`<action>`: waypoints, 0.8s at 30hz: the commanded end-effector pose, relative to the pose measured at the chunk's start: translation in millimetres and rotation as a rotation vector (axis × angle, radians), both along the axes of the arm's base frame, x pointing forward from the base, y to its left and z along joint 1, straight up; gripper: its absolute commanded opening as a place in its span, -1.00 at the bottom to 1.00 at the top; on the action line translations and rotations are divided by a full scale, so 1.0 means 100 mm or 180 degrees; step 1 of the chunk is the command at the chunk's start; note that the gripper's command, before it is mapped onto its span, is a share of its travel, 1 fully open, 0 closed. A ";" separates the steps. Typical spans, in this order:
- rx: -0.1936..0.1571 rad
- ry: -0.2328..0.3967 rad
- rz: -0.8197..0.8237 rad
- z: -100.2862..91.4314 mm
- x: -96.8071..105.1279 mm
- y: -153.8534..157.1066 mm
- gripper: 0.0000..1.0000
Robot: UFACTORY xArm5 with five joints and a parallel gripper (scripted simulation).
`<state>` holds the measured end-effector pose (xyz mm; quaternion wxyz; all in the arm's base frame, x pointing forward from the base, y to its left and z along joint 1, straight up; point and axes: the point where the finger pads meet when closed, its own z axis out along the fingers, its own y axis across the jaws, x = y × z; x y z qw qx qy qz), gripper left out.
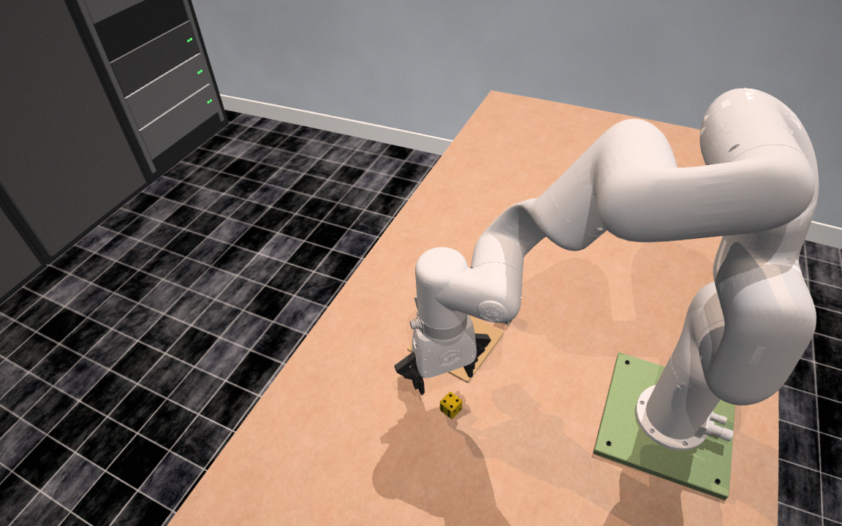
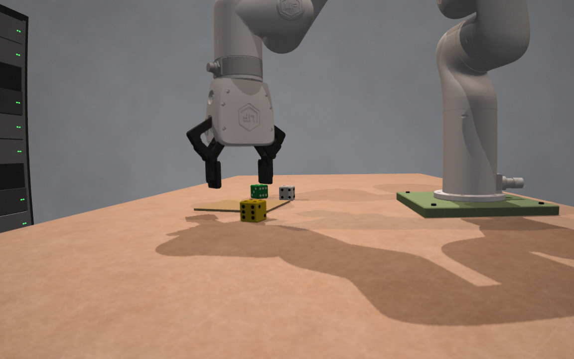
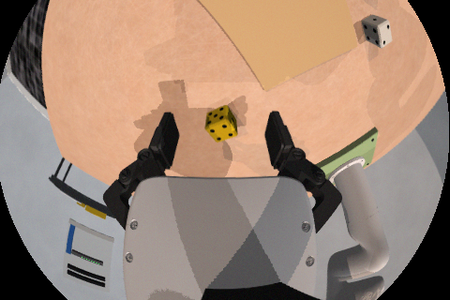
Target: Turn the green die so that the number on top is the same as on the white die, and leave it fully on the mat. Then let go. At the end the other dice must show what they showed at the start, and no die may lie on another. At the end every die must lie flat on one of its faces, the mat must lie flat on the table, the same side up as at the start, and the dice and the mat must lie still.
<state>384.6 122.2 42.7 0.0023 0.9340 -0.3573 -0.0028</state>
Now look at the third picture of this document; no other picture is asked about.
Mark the yellow die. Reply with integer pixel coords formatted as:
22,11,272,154
205,105,238,143

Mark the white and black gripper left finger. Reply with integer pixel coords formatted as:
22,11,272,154
103,112,179,230

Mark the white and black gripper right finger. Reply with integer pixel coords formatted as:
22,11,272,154
264,111,342,233

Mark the tan square mat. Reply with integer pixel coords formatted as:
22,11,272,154
200,0,357,91

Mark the white die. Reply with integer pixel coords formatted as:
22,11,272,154
362,15,392,48

